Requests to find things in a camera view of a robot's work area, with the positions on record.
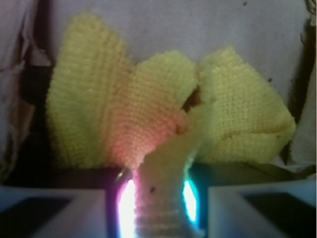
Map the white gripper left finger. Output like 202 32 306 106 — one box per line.
0 168 135 238

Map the yellow terry cloth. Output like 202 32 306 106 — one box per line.
46 12 296 238

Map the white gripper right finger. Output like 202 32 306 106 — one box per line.
183 163 317 238

